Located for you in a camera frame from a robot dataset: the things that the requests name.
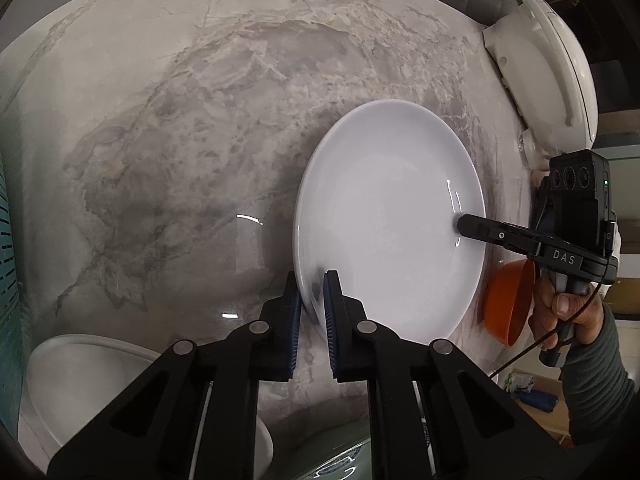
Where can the person's right hand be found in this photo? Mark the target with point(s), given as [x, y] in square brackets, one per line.
[565, 306]

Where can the white bowl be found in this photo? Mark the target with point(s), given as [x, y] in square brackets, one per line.
[90, 385]

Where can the white green packet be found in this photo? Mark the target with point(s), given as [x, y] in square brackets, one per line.
[520, 382]

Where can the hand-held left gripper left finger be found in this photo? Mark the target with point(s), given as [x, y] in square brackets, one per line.
[292, 322]

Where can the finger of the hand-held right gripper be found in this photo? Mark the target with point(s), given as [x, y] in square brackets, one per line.
[495, 235]

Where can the blue patterned plate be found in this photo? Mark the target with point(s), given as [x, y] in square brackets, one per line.
[325, 460]

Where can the white rice cooker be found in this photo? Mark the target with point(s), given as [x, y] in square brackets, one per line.
[545, 70]

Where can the orange bowl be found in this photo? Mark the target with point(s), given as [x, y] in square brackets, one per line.
[510, 305]

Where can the teal plastic basket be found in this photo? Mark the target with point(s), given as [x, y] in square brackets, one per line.
[7, 285]

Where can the white plate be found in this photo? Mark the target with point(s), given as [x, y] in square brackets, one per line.
[390, 210]

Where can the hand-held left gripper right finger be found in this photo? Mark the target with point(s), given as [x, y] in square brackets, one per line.
[331, 322]

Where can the blue bag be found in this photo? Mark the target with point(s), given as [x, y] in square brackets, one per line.
[537, 401]

